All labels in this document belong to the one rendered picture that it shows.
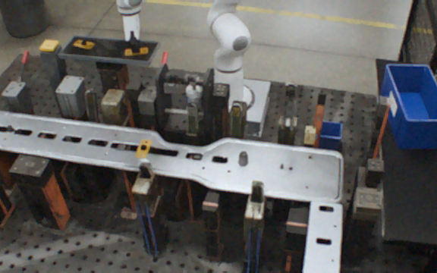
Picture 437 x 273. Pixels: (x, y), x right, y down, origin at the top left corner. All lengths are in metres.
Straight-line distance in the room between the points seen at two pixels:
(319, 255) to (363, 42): 2.92
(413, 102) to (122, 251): 1.20
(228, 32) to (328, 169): 0.63
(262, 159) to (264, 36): 2.53
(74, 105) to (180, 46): 2.23
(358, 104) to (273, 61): 1.53
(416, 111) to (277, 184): 0.62
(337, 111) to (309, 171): 0.74
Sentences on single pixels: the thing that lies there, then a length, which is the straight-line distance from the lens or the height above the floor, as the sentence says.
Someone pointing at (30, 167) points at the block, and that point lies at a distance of 1.67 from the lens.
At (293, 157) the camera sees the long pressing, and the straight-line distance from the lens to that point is 1.61.
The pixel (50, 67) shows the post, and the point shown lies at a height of 1.07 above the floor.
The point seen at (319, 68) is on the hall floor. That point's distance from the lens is 3.73.
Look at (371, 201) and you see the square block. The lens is 1.46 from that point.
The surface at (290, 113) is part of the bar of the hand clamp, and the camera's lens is 1.61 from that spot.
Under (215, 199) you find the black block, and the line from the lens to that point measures 1.50.
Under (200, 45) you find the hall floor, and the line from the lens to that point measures 3.93.
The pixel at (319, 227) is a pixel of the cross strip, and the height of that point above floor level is 1.00.
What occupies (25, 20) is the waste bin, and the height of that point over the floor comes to 0.18.
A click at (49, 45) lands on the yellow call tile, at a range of 1.99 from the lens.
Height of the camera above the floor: 2.16
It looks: 44 degrees down
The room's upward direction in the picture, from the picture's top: 1 degrees counter-clockwise
